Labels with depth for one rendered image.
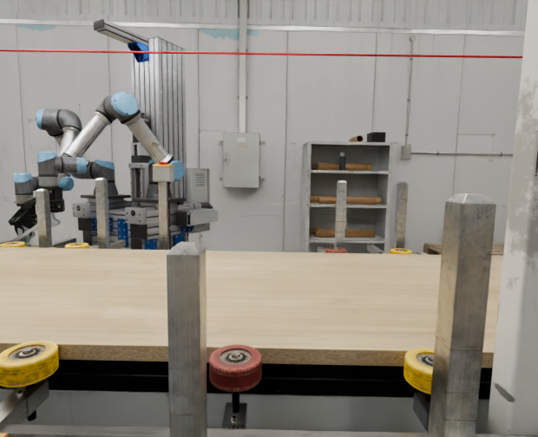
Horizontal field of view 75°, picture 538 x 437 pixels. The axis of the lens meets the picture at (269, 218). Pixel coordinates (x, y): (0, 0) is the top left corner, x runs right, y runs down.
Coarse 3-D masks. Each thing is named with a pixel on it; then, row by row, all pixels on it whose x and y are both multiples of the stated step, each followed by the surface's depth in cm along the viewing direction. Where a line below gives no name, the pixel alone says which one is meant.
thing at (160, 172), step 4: (156, 168) 142; (160, 168) 142; (164, 168) 142; (168, 168) 142; (172, 168) 146; (156, 172) 142; (160, 172) 142; (164, 172) 142; (168, 172) 142; (172, 172) 146; (156, 176) 142; (160, 176) 142; (164, 176) 142; (168, 176) 142; (172, 176) 146; (156, 180) 142; (160, 180) 142; (164, 180) 142; (168, 180) 142; (172, 180) 146
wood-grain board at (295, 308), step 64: (0, 256) 117; (64, 256) 119; (128, 256) 120; (256, 256) 123; (320, 256) 125; (384, 256) 127; (0, 320) 67; (64, 320) 67; (128, 320) 68; (256, 320) 68; (320, 320) 69; (384, 320) 69
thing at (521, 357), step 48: (528, 0) 48; (528, 48) 47; (528, 96) 47; (528, 144) 47; (528, 192) 47; (528, 240) 47; (528, 288) 48; (528, 336) 49; (528, 384) 50; (528, 432) 50
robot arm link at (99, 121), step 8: (96, 112) 179; (104, 112) 179; (96, 120) 178; (104, 120) 180; (112, 120) 184; (88, 128) 176; (96, 128) 178; (80, 136) 174; (88, 136) 176; (96, 136) 180; (72, 144) 173; (80, 144) 173; (88, 144) 176; (64, 152) 171; (72, 152) 172; (80, 152) 174
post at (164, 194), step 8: (160, 184) 144; (168, 184) 146; (160, 192) 145; (168, 192) 146; (160, 200) 145; (168, 200) 146; (160, 208) 145; (168, 208) 147; (160, 216) 146; (168, 216) 147; (160, 224) 146; (168, 224) 148; (160, 232) 147; (168, 232) 148; (160, 240) 147; (168, 240) 148; (160, 248) 147; (168, 248) 149
